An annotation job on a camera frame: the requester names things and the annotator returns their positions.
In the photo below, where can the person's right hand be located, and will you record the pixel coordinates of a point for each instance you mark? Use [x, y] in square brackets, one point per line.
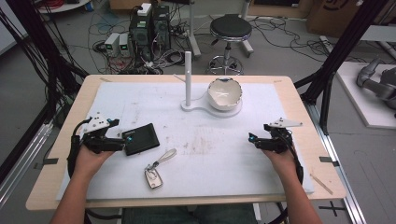
[281, 163]

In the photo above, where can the white platform board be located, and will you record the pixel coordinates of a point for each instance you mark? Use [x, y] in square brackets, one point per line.
[358, 102]

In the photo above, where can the black computer tower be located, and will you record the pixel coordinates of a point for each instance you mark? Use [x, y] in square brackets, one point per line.
[161, 25]
[140, 37]

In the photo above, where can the black tape strip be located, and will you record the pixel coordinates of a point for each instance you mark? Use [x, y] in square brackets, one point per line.
[49, 161]
[328, 160]

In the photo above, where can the person's left hand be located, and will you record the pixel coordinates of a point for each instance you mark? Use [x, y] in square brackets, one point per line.
[90, 158]

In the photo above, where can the white power supply unit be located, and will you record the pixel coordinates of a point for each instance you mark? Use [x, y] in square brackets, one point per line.
[124, 45]
[112, 43]

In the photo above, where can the black tape cross mark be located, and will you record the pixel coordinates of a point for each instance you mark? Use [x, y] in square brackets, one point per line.
[333, 208]

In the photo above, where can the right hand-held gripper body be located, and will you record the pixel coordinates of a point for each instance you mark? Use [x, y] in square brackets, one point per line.
[280, 137]

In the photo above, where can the white stand with post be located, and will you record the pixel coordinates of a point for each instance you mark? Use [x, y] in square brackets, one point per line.
[188, 77]

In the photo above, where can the black round stool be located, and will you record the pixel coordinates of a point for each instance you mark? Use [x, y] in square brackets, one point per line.
[231, 28]

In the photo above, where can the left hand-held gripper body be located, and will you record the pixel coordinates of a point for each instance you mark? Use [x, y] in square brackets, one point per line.
[98, 138]

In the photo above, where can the black wallet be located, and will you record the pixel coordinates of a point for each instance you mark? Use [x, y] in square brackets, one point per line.
[140, 139]

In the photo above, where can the cardboard box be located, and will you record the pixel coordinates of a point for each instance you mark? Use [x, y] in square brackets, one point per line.
[333, 15]

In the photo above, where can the white foam mat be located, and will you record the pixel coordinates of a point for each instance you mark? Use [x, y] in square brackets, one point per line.
[193, 168]

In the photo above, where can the white metal stand leg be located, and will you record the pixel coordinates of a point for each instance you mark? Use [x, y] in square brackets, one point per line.
[246, 43]
[193, 34]

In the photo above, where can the thin wooden stick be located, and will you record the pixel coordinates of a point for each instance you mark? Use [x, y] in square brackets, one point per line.
[321, 184]

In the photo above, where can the wooden table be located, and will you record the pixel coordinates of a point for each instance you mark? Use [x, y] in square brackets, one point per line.
[314, 146]

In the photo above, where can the white bowl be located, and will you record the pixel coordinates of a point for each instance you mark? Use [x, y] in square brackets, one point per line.
[224, 95]

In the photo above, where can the white box on computer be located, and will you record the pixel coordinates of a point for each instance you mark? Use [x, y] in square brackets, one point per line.
[144, 9]

